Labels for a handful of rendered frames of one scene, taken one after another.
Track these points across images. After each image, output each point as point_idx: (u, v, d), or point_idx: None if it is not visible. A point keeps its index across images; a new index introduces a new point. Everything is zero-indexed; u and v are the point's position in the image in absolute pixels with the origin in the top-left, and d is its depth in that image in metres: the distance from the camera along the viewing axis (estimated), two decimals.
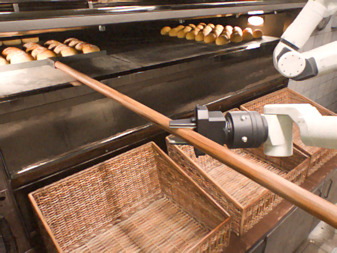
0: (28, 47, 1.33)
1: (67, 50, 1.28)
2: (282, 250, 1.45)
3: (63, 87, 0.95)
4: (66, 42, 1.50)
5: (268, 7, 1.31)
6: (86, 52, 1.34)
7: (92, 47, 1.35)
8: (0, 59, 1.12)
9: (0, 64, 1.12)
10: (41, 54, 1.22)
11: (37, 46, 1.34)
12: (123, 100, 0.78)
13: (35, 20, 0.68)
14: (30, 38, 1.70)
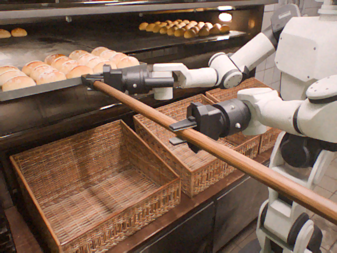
0: (53, 60, 1.09)
1: (103, 64, 1.04)
2: (238, 216, 1.65)
3: None
4: (95, 52, 1.26)
5: (221, 3, 1.51)
6: (125, 66, 1.10)
7: (131, 59, 1.11)
8: (26, 79, 0.88)
9: (26, 85, 0.87)
10: (73, 70, 0.98)
11: (64, 58, 1.10)
12: (221, 152, 0.55)
13: (10, 11, 0.89)
14: (19, 32, 1.91)
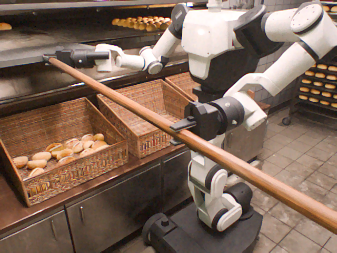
0: (48, 149, 1.60)
1: (85, 141, 1.65)
2: (188, 182, 1.95)
3: None
4: None
5: (170, 1, 1.81)
6: (96, 135, 1.70)
7: (92, 140, 1.70)
8: (23, 165, 1.54)
9: None
10: None
11: None
12: (109, 93, 0.83)
13: None
14: (4, 26, 2.21)
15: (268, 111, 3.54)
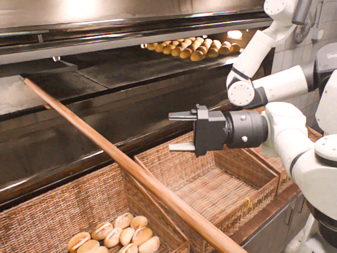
0: (72, 246, 1.11)
1: (123, 231, 1.16)
2: None
3: (21, 114, 0.96)
4: None
5: (236, 27, 1.32)
6: (137, 219, 1.20)
7: (132, 225, 1.21)
8: None
9: None
10: None
11: None
12: (73, 120, 0.86)
13: None
14: None
15: None
